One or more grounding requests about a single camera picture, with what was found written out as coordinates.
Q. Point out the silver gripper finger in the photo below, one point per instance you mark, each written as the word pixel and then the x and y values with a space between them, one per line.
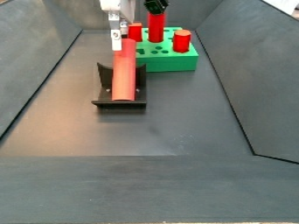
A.
pixel 115 30
pixel 123 27

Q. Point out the red rectangular arch block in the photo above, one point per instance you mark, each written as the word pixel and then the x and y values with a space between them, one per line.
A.
pixel 135 32

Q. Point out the red hexagonal peg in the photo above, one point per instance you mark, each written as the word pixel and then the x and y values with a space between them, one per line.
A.
pixel 182 41

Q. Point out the long pale red oval rod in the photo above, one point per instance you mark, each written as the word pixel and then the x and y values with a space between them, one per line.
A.
pixel 125 72

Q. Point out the black cradle fixture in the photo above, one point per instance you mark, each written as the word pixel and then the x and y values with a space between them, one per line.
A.
pixel 105 101

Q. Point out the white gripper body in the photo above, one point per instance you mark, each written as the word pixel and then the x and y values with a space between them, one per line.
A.
pixel 119 9

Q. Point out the tall red cylinder peg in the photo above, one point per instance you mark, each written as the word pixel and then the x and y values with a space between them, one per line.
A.
pixel 155 22

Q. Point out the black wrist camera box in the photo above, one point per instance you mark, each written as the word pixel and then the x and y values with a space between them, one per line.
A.
pixel 157 6

